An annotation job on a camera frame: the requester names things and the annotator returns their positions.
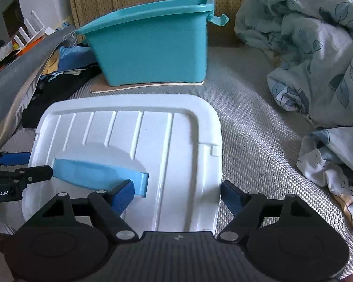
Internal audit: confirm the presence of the teal plastic storage bin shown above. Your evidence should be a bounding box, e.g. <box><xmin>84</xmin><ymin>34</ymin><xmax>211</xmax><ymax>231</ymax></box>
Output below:
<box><xmin>76</xmin><ymin>0</ymin><xmax>229</xmax><ymax>87</ymax></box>

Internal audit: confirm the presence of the white lid with blue handle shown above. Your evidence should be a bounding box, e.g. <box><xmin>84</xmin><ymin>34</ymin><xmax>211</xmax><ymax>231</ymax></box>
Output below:
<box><xmin>29</xmin><ymin>94</ymin><xmax>222</xmax><ymax>234</ymax></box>

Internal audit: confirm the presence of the floral light blue blanket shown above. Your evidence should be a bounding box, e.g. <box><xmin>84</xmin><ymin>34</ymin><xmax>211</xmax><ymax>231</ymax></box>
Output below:
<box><xmin>235</xmin><ymin>0</ymin><xmax>353</xmax><ymax>226</ymax></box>

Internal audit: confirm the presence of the white rack with orange box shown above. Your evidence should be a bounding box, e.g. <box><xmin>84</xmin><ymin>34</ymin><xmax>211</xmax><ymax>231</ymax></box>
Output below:
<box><xmin>0</xmin><ymin>10</ymin><xmax>55</xmax><ymax>62</ymax></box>

